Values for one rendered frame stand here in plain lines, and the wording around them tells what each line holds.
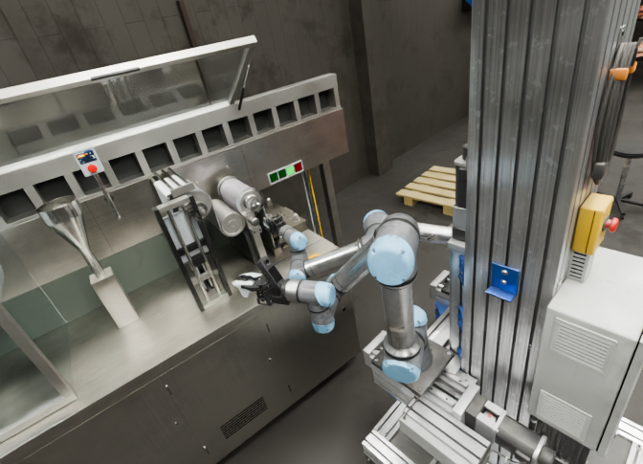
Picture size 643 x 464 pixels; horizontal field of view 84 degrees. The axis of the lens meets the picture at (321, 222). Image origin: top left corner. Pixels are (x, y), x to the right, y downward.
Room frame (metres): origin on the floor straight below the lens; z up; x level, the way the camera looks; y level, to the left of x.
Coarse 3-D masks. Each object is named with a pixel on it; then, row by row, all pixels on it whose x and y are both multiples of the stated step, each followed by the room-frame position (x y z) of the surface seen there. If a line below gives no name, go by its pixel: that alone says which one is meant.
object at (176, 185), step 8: (168, 168) 1.76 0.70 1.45; (160, 176) 1.66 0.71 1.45; (168, 176) 1.63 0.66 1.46; (176, 176) 1.67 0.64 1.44; (168, 184) 1.53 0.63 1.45; (176, 184) 1.51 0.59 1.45; (184, 184) 1.54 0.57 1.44; (192, 184) 1.48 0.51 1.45; (176, 192) 1.44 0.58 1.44; (184, 192) 1.46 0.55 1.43
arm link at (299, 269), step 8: (368, 232) 1.27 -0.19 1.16; (360, 240) 1.25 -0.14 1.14; (344, 248) 1.26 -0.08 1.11; (352, 248) 1.24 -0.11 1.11; (360, 248) 1.22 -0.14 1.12; (320, 256) 1.28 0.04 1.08; (328, 256) 1.25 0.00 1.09; (336, 256) 1.24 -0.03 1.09; (344, 256) 1.23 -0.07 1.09; (296, 264) 1.30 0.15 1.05; (304, 264) 1.27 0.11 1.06; (312, 264) 1.26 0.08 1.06; (320, 264) 1.25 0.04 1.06; (328, 264) 1.24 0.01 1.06; (336, 264) 1.23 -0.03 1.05; (296, 272) 1.25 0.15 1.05; (304, 272) 1.25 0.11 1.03; (312, 272) 1.24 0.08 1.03; (320, 272) 1.24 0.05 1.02
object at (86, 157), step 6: (90, 144) 1.40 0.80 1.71; (72, 150) 1.37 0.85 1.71; (78, 150) 1.35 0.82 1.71; (84, 150) 1.36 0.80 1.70; (90, 150) 1.36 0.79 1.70; (78, 156) 1.34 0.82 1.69; (84, 156) 1.35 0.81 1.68; (90, 156) 1.36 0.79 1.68; (96, 156) 1.37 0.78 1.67; (78, 162) 1.34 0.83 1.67; (84, 162) 1.35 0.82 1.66; (90, 162) 1.36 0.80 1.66; (96, 162) 1.36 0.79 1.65; (84, 168) 1.34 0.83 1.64; (90, 168) 1.34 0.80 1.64; (96, 168) 1.35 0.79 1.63; (102, 168) 1.37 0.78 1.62; (84, 174) 1.34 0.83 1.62; (90, 174) 1.35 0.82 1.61
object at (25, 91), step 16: (192, 48) 1.53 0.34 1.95; (208, 48) 1.55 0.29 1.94; (224, 48) 1.57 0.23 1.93; (240, 48) 1.62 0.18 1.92; (128, 64) 1.40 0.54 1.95; (144, 64) 1.42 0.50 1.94; (160, 64) 1.45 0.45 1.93; (48, 80) 1.28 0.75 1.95; (64, 80) 1.30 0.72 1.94; (80, 80) 1.31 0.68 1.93; (96, 80) 1.35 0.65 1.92; (240, 80) 1.85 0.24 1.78; (0, 96) 1.21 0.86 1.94; (16, 96) 1.22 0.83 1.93; (32, 96) 1.25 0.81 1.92; (240, 96) 1.94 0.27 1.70; (144, 128) 1.79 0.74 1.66
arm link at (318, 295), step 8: (304, 280) 0.92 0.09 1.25; (312, 280) 0.92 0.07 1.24; (304, 288) 0.88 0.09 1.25; (312, 288) 0.87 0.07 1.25; (320, 288) 0.86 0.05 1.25; (328, 288) 0.86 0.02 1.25; (296, 296) 0.88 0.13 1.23; (304, 296) 0.87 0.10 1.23; (312, 296) 0.86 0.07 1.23; (320, 296) 0.85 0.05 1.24; (328, 296) 0.84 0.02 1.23; (312, 304) 0.85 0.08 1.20; (320, 304) 0.84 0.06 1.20; (328, 304) 0.84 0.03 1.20
